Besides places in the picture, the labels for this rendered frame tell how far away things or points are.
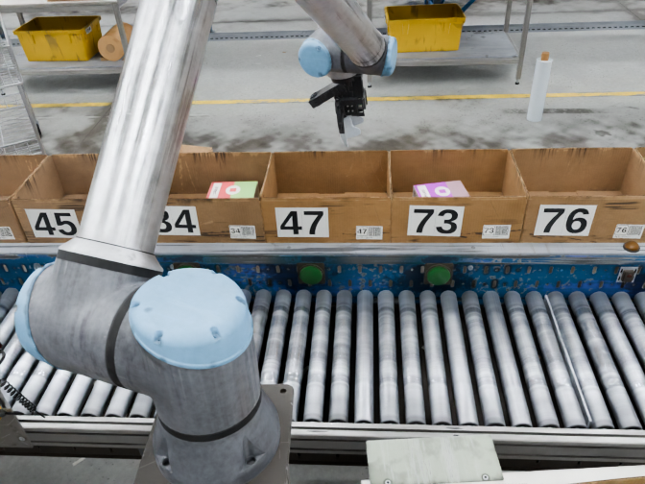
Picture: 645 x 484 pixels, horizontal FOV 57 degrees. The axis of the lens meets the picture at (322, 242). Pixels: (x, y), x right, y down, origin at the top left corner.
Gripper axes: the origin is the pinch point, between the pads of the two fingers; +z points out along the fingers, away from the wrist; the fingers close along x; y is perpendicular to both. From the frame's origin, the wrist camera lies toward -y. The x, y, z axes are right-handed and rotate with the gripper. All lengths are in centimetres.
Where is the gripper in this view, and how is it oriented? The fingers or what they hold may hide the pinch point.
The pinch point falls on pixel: (345, 137)
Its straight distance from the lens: 177.6
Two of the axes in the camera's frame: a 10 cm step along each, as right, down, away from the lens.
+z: 1.6, 7.6, 6.3
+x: 1.8, -6.5, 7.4
